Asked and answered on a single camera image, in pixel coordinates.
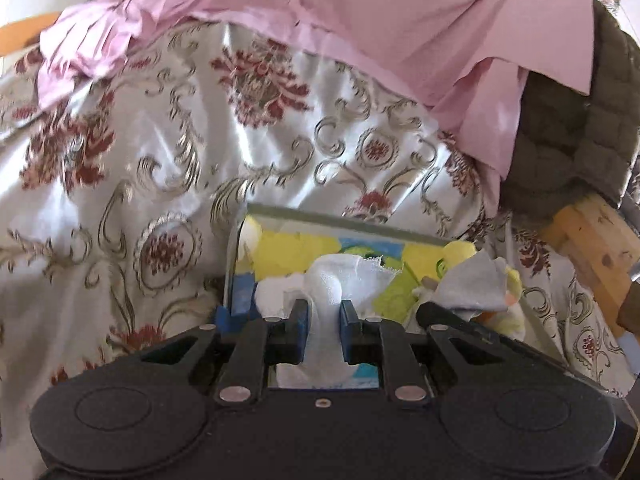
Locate floral satin bed cover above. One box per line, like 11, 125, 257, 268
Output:
1, 24, 634, 479

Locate white gauze cloth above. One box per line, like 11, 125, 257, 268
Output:
254, 254, 398, 389

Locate striped pastel sock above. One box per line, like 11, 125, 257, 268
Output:
475, 258, 526, 342

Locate pink hanging sheet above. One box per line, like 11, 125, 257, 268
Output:
37, 0, 597, 181

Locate olive quilted down jacket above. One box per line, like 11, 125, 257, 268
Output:
500, 1, 639, 219

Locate wooden bunk frame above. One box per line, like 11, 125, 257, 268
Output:
540, 194, 639, 336

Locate yellow blue cartoon towel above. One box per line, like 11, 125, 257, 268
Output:
226, 214, 478, 388

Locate wooden bed rail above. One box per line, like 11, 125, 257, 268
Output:
0, 12, 61, 58

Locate grey storage tray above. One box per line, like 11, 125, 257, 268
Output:
214, 201, 482, 391

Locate grey face mask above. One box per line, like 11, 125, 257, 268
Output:
430, 250, 506, 321

